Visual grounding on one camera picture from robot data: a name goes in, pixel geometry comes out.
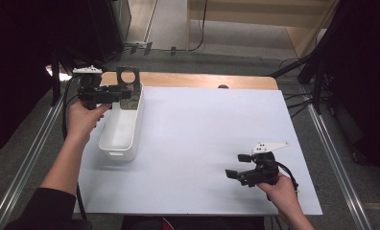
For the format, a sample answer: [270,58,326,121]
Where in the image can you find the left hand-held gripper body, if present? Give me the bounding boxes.
[72,65,115,111]

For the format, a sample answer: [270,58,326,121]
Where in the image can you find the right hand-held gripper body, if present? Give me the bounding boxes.
[239,141,290,189]

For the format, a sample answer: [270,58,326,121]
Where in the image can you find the patterned phone case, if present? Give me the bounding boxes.
[115,65,141,111]

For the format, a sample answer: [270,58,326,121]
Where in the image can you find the white plastic bin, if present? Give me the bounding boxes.
[98,80,145,162]

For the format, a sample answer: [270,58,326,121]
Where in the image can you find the person's right hand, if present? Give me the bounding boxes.
[256,173,299,221]

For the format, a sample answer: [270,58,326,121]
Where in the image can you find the person's left hand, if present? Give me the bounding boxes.
[66,101,112,143]

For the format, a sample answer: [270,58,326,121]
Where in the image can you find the black stand leg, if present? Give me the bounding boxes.
[50,47,64,107]

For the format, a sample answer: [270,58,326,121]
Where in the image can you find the person's dark clothing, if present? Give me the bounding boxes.
[120,216,266,230]

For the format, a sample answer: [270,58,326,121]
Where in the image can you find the grey metal cabinet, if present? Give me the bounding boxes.
[109,0,132,42]

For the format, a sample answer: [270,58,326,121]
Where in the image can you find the wooden table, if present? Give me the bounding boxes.
[98,71,279,91]

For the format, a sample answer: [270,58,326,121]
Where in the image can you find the black curtain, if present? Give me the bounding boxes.
[301,0,380,175]
[0,0,131,159]

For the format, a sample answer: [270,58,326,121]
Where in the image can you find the black metal stand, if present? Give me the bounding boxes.
[269,54,326,114]

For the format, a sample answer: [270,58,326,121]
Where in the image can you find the person's dark sleeve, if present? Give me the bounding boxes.
[4,187,93,230]

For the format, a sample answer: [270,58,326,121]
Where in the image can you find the wooden shelf unit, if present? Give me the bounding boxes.
[186,0,341,59]

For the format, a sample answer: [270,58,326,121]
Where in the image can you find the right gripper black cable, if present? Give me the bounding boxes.
[274,161,300,195]

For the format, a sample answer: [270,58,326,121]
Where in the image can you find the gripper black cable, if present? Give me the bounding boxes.
[274,161,300,195]
[61,75,88,221]

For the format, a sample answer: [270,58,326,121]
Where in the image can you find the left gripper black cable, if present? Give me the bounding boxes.
[61,75,88,221]

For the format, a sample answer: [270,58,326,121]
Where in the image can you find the black floor cables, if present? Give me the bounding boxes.
[282,90,316,120]

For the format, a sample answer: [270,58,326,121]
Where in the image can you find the metal floor rail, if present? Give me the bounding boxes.
[0,94,67,230]
[306,103,374,230]

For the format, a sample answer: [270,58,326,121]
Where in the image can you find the hanging black cable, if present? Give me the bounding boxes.
[188,0,209,52]

